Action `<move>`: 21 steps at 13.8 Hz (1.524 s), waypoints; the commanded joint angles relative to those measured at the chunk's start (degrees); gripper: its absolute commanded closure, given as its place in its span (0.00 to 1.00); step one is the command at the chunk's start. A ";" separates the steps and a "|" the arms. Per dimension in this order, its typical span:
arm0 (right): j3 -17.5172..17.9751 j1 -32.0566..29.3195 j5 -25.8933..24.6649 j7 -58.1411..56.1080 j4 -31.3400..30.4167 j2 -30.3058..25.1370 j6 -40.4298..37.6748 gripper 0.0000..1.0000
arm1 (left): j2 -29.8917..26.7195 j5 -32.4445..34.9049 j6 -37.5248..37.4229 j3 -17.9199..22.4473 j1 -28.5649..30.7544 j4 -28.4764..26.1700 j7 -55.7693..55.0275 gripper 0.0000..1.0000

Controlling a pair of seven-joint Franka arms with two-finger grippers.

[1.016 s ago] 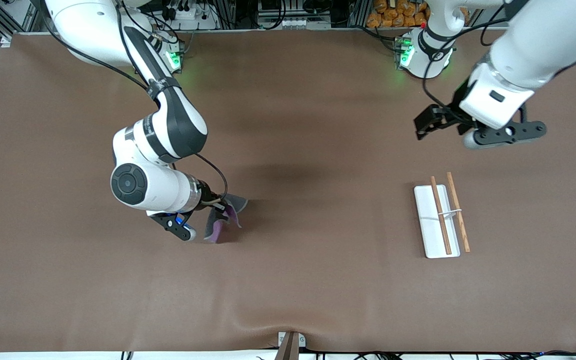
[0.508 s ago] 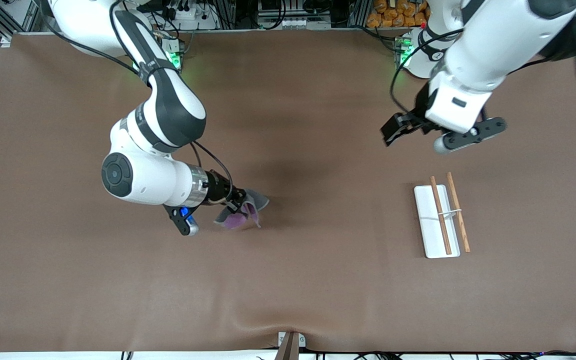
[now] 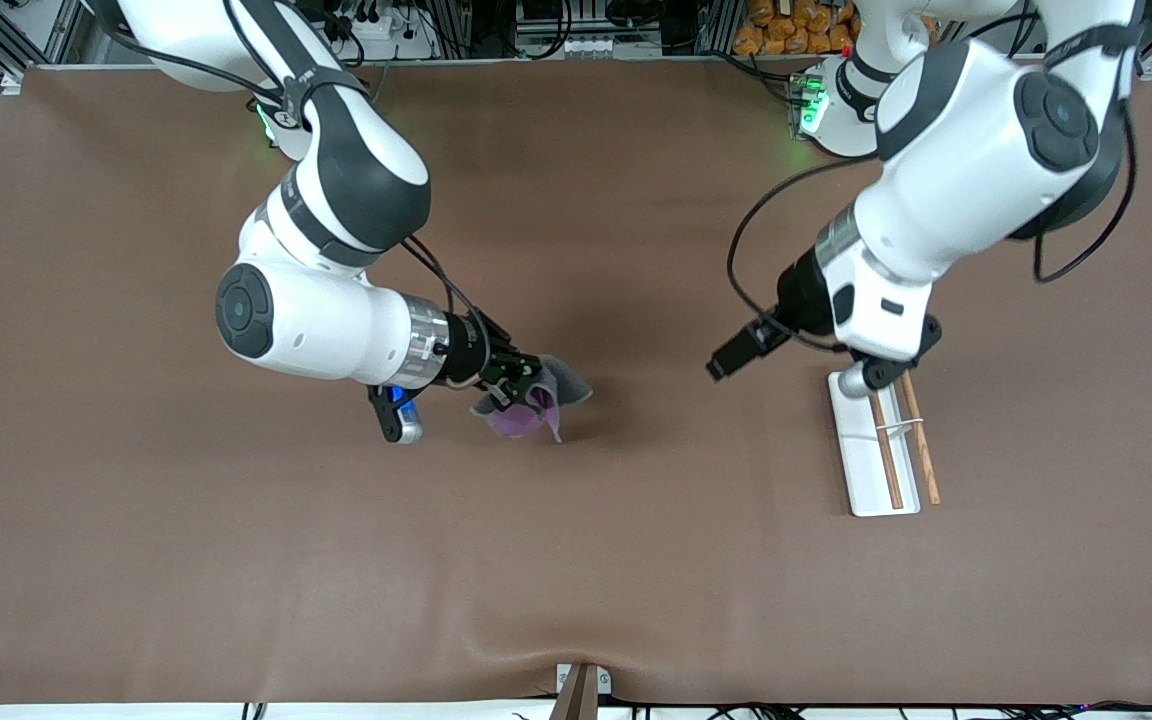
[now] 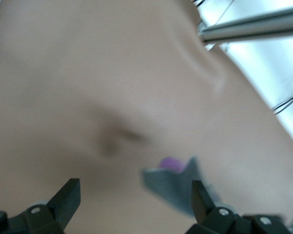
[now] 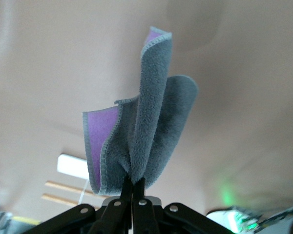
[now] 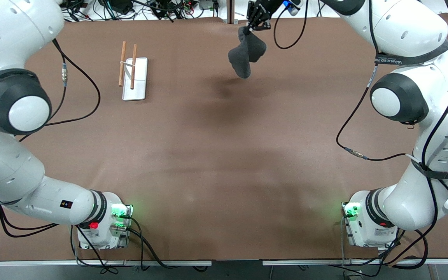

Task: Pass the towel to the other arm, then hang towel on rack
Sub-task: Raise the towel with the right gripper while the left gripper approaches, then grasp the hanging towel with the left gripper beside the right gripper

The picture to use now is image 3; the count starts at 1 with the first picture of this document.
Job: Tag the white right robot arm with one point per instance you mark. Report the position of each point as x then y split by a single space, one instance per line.
326 320

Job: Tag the black and silver electronics box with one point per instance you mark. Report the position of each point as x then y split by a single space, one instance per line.
586 25

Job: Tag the camera pole with white bracket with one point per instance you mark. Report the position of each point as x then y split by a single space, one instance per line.
581 692

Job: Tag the brown table mat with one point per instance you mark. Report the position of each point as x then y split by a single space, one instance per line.
576 550

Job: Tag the pile of orange packets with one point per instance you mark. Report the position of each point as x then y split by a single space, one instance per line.
786 30

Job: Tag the white rack with wooden rods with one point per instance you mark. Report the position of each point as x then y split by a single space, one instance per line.
871 470

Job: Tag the white power strip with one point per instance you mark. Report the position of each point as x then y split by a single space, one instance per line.
391 30

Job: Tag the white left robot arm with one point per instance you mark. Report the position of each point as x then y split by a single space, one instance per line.
966 150

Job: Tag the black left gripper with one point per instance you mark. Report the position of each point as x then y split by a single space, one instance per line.
802 297

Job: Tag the grey and purple towel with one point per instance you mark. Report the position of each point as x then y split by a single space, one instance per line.
546 395

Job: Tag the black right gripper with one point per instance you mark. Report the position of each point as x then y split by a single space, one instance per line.
469 351

